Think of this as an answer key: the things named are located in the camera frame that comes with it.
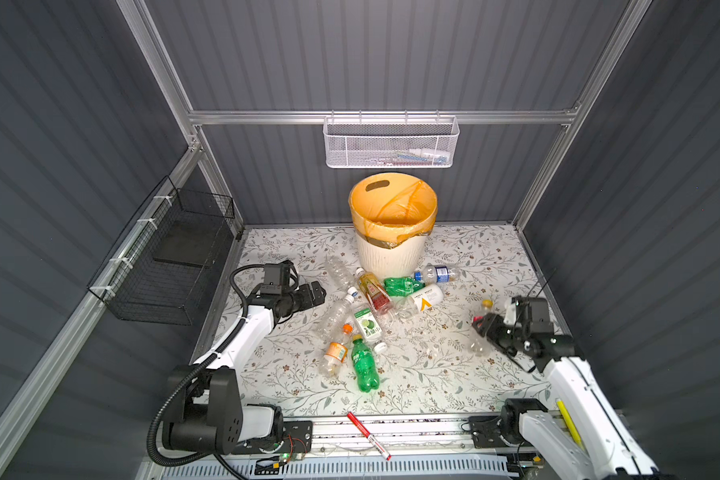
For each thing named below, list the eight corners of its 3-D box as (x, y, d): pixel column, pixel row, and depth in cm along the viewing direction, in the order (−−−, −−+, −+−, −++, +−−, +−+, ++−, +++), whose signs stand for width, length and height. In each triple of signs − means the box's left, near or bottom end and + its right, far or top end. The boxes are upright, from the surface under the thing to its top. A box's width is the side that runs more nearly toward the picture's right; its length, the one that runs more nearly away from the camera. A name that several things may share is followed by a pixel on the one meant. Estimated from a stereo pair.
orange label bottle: (316, 373, 86) (314, 367, 82) (344, 328, 95) (343, 321, 91) (332, 382, 84) (331, 377, 80) (359, 336, 93) (359, 329, 89)
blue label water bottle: (415, 286, 105) (417, 276, 100) (414, 275, 108) (416, 265, 103) (454, 286, 105) (458, 276, 100) (451, 275, 108) (455, 265, 103)
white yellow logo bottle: (402, 321, 96) (404, 311, 91) (396, 307, 99) (397, 297, 94) (441, 306, 99) (445, 296, 94) (434, 294, 103) (437, 283, 97)
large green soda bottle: (361, 395, 81) (361, 390, 78) (347, 342, 91) (347, 335, 87) (381, 389, 82) (381, 383, 79) (365, 337, 92) (365, 330, 88)
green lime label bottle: (374, 356, 88) (374, 351, 85) (352, 312, 97) (351, 307, 95) (390, 348, 90) (391, 343, 87) (367, 306, 99) (367, 300, 96)
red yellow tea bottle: (378, 319, 96) (378, 309, 91) (352, 280, 106) (351, 269, 101) (393, 311, 98) (394, 301, 93) (366, 273, 107) (366, 262, 103)
